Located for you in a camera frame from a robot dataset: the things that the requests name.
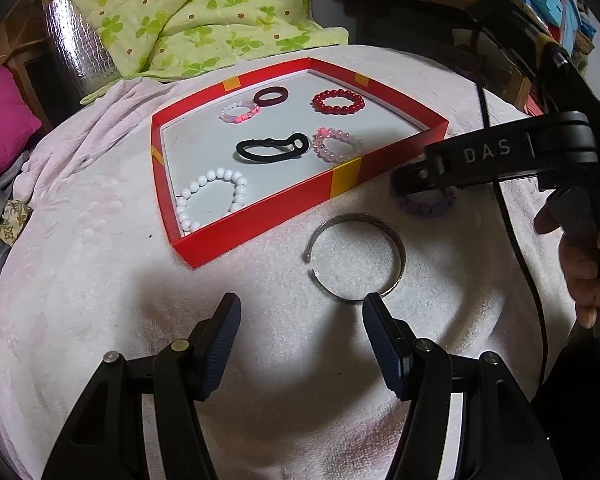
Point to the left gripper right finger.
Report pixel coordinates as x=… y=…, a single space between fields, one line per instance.
x=392 y=342

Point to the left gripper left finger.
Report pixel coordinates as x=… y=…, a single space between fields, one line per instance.
x=213 y=340

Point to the silver metal bangle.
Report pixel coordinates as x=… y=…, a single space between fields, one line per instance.
x=351 y=255

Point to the dark maroon hair band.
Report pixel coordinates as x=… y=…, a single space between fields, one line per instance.
x=270 y=96

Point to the person's right hand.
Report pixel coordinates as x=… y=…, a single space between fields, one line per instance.
x=579 y=268

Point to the blue plastic storage bin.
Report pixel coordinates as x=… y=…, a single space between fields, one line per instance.
x=576 y=30

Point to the wooden bench table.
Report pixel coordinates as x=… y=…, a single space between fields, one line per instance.
x=436 y=29

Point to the pale pink fleece blanket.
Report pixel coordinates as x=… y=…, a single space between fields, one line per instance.
x=302 y=396

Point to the red shallow box tray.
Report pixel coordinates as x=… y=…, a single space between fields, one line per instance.
x=226 y=170

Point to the small floral patterned cloth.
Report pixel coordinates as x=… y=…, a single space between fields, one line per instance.
x=14 y=218

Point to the magenta pillow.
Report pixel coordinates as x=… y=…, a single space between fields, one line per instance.
x=17 y=121

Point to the silver foil insulation roll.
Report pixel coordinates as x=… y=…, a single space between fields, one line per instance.
x=85 y=66

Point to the green clover quilt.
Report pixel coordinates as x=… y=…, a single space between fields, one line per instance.
x=176 y=39

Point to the orange wooden cabinet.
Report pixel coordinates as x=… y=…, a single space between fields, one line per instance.
x=23 y=40

